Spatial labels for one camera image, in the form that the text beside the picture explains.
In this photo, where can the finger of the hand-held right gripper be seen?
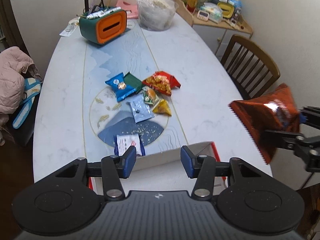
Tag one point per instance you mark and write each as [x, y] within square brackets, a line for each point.
[297, 141]
[311, 115]

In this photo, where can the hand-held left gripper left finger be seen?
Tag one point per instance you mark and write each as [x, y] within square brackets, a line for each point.
[130, 162]

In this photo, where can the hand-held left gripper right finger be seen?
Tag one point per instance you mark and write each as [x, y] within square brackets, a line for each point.
[187, 161]

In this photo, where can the white blue snack packet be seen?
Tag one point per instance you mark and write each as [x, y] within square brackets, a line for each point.
[126, 143]

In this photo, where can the white red cardboard box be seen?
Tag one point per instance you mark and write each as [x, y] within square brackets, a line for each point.
[160, 158]

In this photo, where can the dark red foil snack bag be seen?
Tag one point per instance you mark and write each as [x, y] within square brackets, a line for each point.
[262, 120]

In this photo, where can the light blue snack packet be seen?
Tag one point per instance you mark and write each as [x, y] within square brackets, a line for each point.
[141, 108]

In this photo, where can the red puffed snack bag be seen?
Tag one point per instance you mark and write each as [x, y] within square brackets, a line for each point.
[160, 82]

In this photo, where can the yellow triangular snack packet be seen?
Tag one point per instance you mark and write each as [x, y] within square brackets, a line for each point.
[162, 108]

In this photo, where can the green burger print packet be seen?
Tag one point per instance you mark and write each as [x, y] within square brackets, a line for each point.
[150, 95]

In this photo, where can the wooden chair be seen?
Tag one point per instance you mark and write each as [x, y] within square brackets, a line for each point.
[260, 53]

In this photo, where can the green snack packet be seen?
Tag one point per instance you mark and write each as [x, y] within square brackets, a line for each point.
[133, 81]

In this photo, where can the dark upholstered chair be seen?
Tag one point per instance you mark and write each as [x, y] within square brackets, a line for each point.
[27, 135]

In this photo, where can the white wooden cabinet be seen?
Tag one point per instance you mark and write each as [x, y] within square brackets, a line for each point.
[225, 37]

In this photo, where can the blue trimmed cream cloth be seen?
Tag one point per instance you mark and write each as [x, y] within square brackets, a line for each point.
[27, 100]

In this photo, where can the yellow green tissue box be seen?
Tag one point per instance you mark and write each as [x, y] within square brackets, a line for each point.
[226, 9]

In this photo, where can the orange green tissue box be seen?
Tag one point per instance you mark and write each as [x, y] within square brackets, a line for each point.
[110, 26]

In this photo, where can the green tissue pack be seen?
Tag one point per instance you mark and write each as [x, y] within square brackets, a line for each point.
[212, 12]

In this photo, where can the pink puffer jacket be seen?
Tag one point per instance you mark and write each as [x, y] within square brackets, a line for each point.
[12, 80]

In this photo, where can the pink white timer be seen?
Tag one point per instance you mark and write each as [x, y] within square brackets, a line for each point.
[201, 15]

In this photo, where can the printed paper sheet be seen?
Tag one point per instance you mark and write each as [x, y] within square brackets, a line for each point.
[70, 27]

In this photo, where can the white green tube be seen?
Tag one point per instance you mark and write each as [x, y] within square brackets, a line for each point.
[102, 13]

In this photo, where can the pink notebook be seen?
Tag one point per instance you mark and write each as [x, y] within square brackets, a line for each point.
[127, 8]

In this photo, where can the brown door frame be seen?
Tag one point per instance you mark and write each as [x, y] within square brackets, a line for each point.
[10, 22]

